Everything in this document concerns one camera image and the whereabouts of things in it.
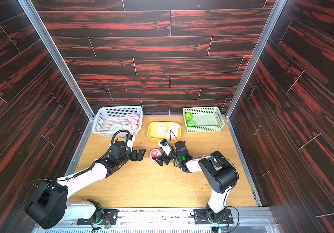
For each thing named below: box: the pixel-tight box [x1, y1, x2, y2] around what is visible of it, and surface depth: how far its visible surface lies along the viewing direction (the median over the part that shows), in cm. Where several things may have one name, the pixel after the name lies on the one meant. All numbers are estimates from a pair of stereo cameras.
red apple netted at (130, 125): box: [121, 121, 139, 131], surface depth 107 cm
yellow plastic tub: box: [146, 121, 182, 143], surface depth 107 cm
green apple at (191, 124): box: [186, 120, 196, 128], surface depth 109 cm
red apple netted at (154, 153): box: [149, 148, 163, 164], surface depth 92 cm
